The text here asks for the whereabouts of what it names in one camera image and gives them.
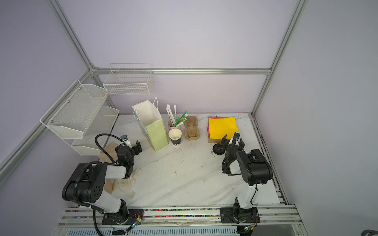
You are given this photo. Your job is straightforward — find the upper white mesh shelf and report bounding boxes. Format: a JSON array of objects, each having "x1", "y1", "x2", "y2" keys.
[{"x1": 40, "y1": 80, "x2": 109, "y2": 139}]

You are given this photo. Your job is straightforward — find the stacked brown cup carriers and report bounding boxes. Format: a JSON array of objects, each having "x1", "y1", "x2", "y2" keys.
[{"x1": 184, "y1": 116, "x2": 200, "y2": 141}]

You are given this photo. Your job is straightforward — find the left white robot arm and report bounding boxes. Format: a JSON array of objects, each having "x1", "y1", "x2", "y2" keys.
[{"x1": 62, "y1": 133, "x2": 144, "y2": 227}]

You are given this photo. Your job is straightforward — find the yellow napkin stack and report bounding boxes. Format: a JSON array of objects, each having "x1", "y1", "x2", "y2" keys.
[{"x1": 208, "y1": 117, "x2": 239, "y2": 140}]

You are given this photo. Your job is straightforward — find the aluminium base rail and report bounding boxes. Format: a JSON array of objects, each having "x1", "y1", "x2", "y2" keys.
[{"x1": 58, "y1": 205, "x2": 303, "y2": 228}]

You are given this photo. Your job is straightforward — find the white mesh shelf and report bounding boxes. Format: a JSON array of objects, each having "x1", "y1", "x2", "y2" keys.
[
  {"x1": 40, "y1": 80, "x2": 109, "y2": 139},
  {"x1": 71, "y1": 106, "x2": 119, "y2": 156}
]

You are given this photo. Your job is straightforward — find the white wire basket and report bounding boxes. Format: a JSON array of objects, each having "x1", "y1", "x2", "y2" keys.
[{"x1": 103, "y1": 64, "x2": 155, "y2": 95}]

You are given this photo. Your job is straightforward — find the brown paper bag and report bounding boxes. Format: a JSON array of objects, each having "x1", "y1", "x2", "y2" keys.
[{"x1": 99, "y1": 142, "x2": 118, "y2": 163}]

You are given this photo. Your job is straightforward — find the cardboard napkin box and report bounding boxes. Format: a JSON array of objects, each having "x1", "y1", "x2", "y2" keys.
[{"x1": 207, "y1": 137, "x2": 222, "y2": 144}]

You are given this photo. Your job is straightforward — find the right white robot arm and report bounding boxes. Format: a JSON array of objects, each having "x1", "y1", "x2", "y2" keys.
[{"x1": 213, "y1": 132, "x2": 273, "y2": 226}]

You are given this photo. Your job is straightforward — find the paper coffee cup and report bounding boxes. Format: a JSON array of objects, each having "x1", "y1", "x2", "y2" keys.
[{"x1": 168, "y1": 128, "x2": 182, "y2": 146}]

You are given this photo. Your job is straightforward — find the black cup lid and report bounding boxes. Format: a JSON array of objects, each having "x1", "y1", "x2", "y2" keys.
[{"x1": 212, "y1": 144, "x2": 226, "y2": 155}]

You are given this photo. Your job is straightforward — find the lower white mesh shelf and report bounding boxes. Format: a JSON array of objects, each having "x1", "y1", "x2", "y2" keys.
[{"x1": 71, "y1": 106, "x2": 119, "y2": 156}]

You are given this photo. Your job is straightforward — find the painted paper gift bag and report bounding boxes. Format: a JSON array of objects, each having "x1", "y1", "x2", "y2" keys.
[{"x1": 132, "y1": 96, "x2": 168, "y2": 151}]

